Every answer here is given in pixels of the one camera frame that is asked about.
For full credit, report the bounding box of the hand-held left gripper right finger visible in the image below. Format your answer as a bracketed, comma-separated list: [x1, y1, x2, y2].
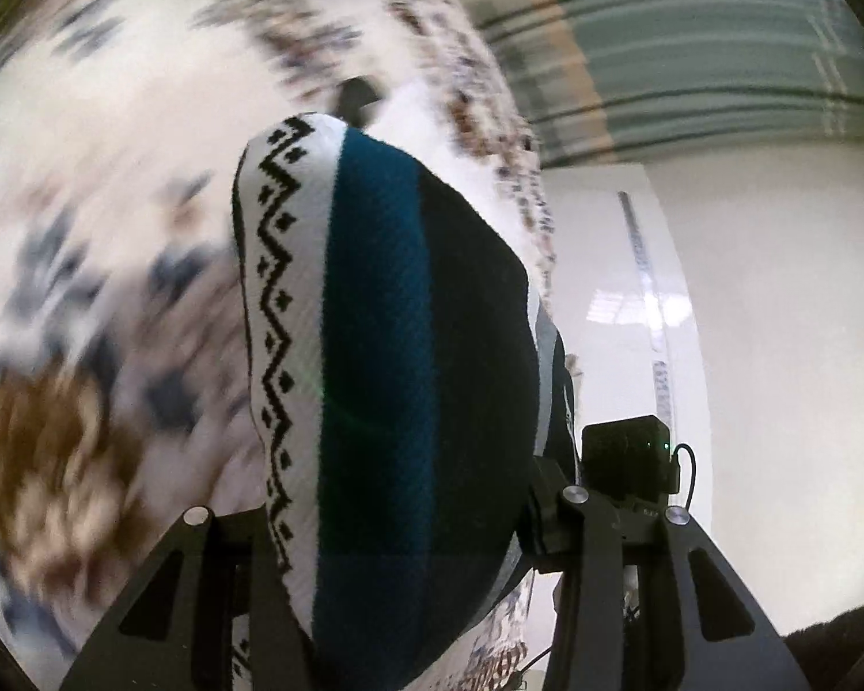
[524, 457, 814, 691]

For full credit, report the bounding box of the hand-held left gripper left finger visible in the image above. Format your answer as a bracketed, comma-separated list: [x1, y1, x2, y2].
[58, 506, 315, 691]

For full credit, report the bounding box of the striped knit sweater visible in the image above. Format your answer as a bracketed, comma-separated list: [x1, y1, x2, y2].
[232, 113, 578, 691]

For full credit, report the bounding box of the person's dark clothing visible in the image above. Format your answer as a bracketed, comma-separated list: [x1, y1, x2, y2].
[781, 583, 864, 691]

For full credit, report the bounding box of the floral bedsheet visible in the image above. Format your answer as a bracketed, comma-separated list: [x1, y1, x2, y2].
[0, 0, 561, 691]

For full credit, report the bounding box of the green curtain with striped hem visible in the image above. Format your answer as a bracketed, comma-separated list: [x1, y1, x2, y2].
[468, 0, 864, 172]

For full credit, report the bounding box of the white folded cloth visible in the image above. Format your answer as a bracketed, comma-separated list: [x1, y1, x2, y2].
[374, 79, 480, 160]

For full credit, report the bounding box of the black camera cable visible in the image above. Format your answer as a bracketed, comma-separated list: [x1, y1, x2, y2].
[673, 444, 699, 499]

